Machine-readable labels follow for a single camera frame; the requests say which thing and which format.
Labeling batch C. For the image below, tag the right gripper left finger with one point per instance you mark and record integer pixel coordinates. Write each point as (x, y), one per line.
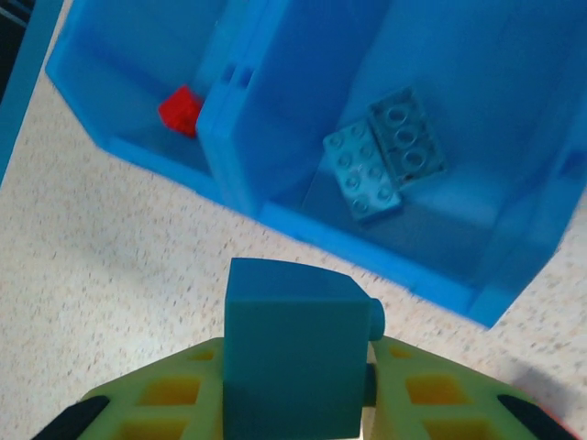
(151, 403)

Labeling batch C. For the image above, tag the blue plastic bin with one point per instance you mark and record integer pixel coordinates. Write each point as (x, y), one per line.
(114, 46)
(458, 69)

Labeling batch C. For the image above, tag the blue lego brick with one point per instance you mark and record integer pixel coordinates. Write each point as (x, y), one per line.
(362, 174)
(293, 348)
(408, 133)

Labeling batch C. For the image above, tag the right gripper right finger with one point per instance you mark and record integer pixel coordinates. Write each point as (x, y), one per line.
(440, 403)

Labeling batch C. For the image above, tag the blue table border strip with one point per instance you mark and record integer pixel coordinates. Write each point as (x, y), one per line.
(27, 69)

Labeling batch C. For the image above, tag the red lego brick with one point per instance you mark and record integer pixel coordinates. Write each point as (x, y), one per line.
(181, 112)

